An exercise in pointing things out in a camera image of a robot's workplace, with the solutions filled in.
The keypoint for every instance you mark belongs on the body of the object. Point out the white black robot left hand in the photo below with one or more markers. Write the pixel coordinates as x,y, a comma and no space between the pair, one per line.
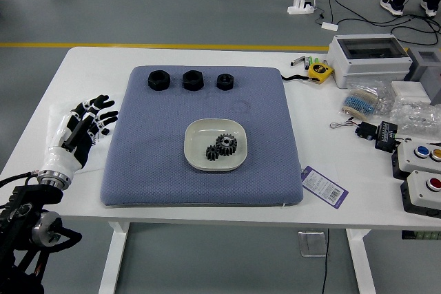
60,159

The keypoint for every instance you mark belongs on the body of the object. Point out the small black gear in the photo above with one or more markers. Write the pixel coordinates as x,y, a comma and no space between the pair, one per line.
212,153

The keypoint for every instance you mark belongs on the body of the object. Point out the big black gear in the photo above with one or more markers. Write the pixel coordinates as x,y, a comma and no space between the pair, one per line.
226,144

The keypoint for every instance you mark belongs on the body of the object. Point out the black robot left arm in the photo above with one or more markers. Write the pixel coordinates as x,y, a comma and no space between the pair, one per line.
24,201

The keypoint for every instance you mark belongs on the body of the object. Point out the large black hex nut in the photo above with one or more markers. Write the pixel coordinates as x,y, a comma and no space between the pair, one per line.
193,82
158,82

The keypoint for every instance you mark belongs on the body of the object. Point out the small black hex nut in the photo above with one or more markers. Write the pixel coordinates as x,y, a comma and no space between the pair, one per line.
225,83

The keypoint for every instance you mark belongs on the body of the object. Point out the blue yellow button box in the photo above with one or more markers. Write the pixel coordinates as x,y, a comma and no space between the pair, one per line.
413,161

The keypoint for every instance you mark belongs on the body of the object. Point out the red button box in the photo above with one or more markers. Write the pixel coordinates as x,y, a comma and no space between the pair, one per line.
422,194

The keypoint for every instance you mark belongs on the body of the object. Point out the small grey box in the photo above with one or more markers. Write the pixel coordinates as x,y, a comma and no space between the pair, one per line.
432,73

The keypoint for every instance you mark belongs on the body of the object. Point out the clear printed plastic bag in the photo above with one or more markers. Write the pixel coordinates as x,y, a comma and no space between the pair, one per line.
98,153

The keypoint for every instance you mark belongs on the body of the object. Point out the small black part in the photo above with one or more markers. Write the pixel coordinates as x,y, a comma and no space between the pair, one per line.
105,131

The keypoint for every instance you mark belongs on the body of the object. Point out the blue-grey cushion mat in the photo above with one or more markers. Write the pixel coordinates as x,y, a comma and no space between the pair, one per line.
155,153

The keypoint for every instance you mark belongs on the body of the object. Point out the white table leg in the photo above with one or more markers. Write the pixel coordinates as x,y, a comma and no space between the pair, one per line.
360,259
115,256

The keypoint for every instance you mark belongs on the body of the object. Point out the white square dish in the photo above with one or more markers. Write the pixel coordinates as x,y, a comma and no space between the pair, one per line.
203,132

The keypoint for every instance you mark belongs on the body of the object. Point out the silver black marker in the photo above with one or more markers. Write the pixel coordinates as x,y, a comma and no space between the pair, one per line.
297,61

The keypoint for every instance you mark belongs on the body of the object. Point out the purple white tag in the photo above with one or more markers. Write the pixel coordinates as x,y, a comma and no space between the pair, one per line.
322,185

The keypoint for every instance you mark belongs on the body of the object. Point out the silver floor plate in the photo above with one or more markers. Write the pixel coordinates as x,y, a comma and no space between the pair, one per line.
311,244

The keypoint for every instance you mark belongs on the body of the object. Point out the yellow tape measure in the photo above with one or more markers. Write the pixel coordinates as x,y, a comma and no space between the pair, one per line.
319,72

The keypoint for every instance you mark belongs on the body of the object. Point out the white power strip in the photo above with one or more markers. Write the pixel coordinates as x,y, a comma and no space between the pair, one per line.
299,9

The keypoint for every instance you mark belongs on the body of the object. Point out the white power adapter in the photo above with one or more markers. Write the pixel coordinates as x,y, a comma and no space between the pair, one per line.
329,26

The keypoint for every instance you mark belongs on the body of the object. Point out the blue resistor strip roll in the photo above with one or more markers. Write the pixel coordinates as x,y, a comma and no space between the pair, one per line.
358,103

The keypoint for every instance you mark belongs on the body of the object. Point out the black electronic module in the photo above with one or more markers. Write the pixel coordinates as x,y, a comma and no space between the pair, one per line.
367,131

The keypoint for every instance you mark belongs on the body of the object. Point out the black module with green lights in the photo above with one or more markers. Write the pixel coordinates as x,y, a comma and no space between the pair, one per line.
386,137

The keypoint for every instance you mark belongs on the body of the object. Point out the clear bag of parts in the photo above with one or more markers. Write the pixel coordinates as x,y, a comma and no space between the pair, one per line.
384,96

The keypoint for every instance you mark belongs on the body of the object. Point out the white foam block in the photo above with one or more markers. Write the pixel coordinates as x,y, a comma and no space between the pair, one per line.
410,91

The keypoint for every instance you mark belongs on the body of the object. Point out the clear bubble wrap bag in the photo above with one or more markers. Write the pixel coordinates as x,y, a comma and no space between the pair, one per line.
417,115

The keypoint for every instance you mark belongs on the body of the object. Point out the black green label strip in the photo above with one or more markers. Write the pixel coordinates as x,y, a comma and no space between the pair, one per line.
420,235

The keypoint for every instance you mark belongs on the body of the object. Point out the grey enclosure with clear lid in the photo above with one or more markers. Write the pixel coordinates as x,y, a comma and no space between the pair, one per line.
365,66

